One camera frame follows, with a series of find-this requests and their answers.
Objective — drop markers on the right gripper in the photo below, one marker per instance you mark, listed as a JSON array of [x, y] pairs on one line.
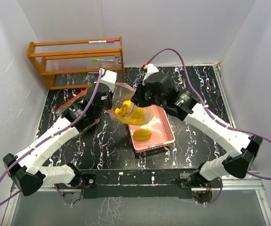
[[137, 98]]

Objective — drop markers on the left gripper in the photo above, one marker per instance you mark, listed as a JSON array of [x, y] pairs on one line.
[[110, 95]]

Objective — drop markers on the yellow banana bunch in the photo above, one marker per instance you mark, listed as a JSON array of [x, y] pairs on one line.
[[125, 110]]

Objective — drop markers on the yellow mango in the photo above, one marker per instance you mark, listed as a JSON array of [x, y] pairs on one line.
[[136, 117]]

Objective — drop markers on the yellow starfruit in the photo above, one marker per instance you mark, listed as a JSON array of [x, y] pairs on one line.
[[142, 134]]

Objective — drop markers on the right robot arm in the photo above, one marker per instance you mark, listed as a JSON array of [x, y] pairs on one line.
[[241, 149]]

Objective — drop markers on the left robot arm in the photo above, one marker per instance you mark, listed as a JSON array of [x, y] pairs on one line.
[[75, 117]]

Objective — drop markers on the green marker pen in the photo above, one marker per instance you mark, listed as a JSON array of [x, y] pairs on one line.
[[104, 60]]

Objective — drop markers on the pink plastic basket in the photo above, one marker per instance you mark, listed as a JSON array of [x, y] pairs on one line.
[[160, 128]]

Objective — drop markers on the pink white marker pen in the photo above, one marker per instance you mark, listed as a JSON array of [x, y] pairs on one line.
[[101, 41]]

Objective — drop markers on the wooden shelf rack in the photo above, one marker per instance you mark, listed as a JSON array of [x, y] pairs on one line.
[[51, 59]]

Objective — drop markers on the black base bar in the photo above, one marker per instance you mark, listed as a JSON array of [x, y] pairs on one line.
[[131, 183]]

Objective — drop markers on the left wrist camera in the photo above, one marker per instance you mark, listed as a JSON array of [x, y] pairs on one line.
[[109, 78]]

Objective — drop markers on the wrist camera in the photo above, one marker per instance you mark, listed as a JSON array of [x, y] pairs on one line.
[[109, 78], [149, 69]]

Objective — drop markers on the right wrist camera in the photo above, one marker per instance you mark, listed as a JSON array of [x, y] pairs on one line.
[[149, 69]]

